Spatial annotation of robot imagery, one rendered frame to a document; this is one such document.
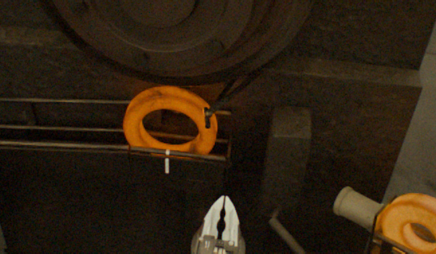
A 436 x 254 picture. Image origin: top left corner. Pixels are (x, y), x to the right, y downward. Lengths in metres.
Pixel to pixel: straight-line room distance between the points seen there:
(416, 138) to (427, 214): 1.39
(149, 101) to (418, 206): 0.52
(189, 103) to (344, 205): 0.36
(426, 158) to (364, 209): 1.25
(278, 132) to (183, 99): 0.19
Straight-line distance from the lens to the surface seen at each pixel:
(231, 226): 0.98
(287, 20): 0.95
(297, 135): 1.10
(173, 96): 1.09
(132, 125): 1.15
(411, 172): 2.29
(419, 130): 2.49
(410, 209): 1.08
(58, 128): 1.28
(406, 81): 1.17
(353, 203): 1.15
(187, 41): 0.90
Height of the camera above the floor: 1.52
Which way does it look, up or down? 41 degrees down
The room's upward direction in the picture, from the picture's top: 4 degrees clockwise
